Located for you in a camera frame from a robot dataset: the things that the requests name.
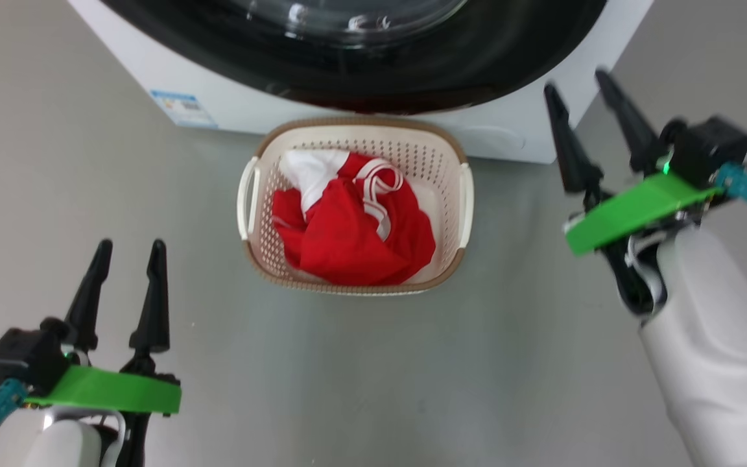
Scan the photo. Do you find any white front-load washing machine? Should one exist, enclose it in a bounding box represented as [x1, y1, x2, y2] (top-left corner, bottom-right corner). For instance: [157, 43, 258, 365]
[67, 0, 654, 164]

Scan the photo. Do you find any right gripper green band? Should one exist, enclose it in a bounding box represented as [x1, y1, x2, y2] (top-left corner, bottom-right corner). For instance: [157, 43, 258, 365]
[543, 68, 724, 315]

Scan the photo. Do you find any small red cloth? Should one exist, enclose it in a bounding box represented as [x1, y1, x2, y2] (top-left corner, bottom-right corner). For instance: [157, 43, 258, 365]
[296, 178, 437, 287]

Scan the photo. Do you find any red garment with white trim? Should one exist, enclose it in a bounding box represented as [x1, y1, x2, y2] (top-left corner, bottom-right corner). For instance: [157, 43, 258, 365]
[272, 149, 437, 287]

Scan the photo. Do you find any round white filter cover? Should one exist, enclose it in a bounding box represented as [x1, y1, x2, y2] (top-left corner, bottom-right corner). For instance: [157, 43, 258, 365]
[458, 125, 525, 153]

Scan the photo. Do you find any cream laundry basket brown rim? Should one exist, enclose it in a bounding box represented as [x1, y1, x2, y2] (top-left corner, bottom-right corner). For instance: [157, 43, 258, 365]
[236, 117, 475, 297]

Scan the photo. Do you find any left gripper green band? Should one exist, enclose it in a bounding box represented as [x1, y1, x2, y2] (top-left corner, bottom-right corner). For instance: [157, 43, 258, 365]
[25, 239, 183, 467]

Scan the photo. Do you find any black-rimmed glass washer door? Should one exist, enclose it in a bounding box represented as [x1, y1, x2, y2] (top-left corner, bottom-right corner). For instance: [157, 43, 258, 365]
[98, 0, 609, 116]

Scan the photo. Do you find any blue energy label sticker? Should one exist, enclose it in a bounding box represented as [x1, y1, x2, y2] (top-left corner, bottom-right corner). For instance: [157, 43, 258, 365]
[150, 90, 219, 129]

